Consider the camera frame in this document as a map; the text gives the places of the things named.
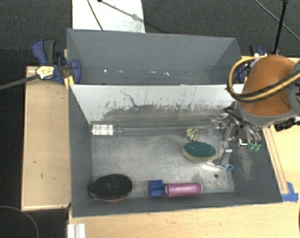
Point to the black oval disc pink rim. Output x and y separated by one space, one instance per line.
110 188

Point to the green and yellow round sponge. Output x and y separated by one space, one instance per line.
199 150

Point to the pale wood flat board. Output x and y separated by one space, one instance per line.
45 145

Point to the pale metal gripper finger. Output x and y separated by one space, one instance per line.
225 148
223 161

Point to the purple bottle with blue cap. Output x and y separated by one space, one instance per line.
182 189

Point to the clear glass tube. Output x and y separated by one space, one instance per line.
149 130

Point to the grey metal bin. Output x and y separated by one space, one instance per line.
144 58

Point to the black cylinder on white bracket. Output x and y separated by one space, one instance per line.
286 124

